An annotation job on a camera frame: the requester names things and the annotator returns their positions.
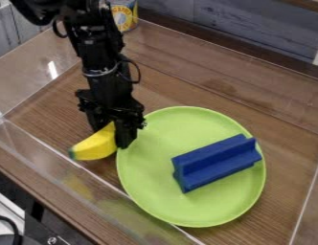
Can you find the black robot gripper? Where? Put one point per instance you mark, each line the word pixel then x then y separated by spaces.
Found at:
pixel 108 101

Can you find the yellow toy banana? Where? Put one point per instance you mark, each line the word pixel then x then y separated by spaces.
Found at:
pixel 96 147

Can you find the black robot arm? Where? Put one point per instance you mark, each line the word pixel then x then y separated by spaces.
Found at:
pixel 90 29

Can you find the green round plate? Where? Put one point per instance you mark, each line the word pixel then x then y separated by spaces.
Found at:
pixel 179 129

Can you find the blue T-shaped block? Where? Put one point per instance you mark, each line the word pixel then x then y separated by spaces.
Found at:
pixel 215 161

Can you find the yellow and blue can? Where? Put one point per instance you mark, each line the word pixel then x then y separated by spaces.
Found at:
pixel 125 13

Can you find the clear acrylic enclosure wall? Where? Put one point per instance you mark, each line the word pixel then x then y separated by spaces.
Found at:
pixel 187 71

